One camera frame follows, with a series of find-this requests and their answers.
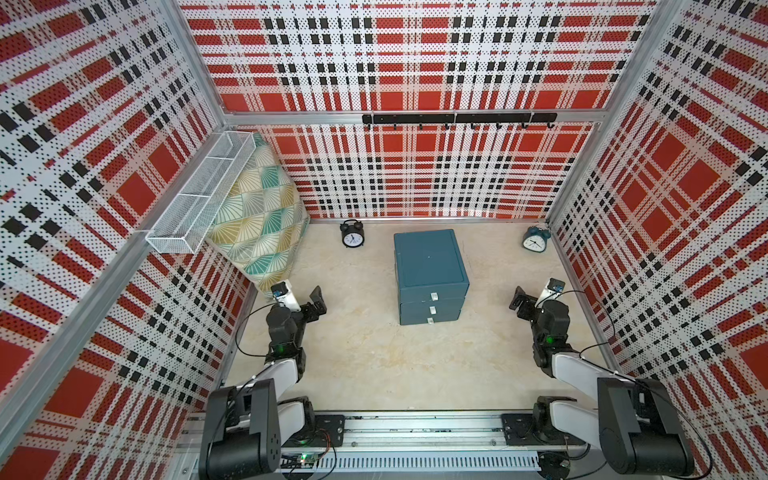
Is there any teal drawer cabinet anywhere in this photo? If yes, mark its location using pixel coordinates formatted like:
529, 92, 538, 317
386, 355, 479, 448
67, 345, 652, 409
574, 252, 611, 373
394, 229, 470, 326

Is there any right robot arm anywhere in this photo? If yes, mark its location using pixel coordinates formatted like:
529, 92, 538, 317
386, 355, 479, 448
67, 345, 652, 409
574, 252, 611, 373
509, 279, 694, 477

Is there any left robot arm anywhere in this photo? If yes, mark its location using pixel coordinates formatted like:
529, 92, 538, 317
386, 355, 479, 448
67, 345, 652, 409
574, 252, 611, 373
198, 281, 327, 479

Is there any teal alarm clock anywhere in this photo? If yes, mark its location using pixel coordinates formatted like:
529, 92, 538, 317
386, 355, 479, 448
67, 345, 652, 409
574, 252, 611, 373
522, 226, 551, 253

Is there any black alarm clock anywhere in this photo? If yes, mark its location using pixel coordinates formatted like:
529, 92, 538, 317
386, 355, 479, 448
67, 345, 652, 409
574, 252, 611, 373
340, 219, 365, 248

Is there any patterned pillow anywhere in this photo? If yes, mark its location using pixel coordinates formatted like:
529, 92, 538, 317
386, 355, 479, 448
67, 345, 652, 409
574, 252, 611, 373
206, 134, 310, 297

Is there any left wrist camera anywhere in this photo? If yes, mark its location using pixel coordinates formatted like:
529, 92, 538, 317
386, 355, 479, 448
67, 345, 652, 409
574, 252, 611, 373
271, 280, 301, 312

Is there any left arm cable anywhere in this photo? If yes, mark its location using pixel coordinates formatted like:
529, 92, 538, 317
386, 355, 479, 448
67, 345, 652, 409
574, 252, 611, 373
233, 302, 277, 360

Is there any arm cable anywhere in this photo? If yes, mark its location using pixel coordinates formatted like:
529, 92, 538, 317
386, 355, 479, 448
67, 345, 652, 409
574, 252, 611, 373
233, 302, 277, 360
539, 290, 715, 480

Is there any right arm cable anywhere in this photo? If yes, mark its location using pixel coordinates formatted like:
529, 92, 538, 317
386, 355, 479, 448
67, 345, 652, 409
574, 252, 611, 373
539, 290, 715, 480

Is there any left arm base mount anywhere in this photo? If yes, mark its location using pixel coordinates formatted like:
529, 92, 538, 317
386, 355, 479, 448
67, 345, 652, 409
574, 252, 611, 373
278, 396, 345, 448

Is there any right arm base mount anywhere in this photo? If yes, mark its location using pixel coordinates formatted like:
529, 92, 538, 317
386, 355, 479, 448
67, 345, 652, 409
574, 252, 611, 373
501, 396, 586, 447

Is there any white wire basket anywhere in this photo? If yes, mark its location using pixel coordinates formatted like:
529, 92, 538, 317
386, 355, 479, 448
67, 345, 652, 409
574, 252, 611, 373
146, 131, 256, 254

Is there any black hook rail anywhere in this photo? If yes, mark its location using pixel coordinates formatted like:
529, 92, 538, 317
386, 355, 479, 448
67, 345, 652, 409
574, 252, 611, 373
362, 112, 558, 127

